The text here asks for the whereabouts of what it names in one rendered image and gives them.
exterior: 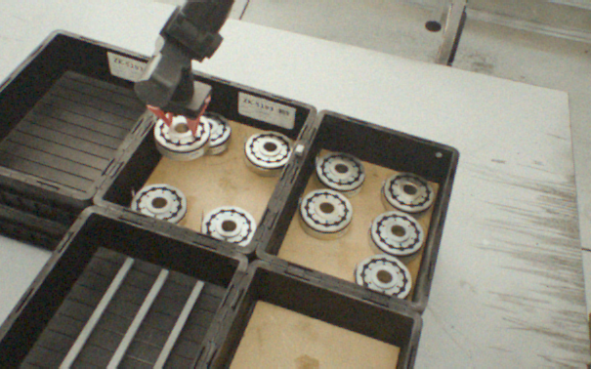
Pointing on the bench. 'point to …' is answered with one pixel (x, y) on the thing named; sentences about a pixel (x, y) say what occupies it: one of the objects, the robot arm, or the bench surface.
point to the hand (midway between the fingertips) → (182, 126)
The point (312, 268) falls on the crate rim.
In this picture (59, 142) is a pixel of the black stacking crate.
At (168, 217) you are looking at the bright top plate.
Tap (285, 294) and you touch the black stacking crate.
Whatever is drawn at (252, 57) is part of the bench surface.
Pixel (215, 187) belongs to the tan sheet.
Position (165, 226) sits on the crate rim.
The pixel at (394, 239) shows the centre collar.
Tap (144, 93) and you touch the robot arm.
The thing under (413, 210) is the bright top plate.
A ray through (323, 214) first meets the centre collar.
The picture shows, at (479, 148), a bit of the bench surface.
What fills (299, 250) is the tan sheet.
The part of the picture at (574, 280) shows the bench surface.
